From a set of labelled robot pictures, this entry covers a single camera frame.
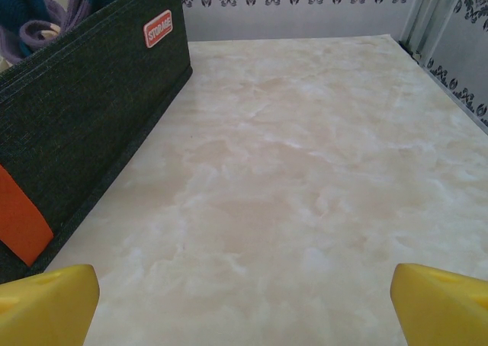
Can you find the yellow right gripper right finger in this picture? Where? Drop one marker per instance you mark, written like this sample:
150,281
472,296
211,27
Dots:
446,311

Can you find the dark grey fabric storage box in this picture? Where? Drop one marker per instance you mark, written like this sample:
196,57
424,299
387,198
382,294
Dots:
95,94

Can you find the aluminium side rail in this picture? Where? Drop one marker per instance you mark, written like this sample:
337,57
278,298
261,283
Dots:
409,49

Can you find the aluminium frame post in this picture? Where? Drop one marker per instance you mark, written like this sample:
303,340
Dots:
431,10

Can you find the purple sock teal toe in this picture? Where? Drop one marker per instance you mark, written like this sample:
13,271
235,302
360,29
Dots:
15,3

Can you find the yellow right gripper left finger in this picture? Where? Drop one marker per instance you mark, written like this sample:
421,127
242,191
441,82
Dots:
45,311

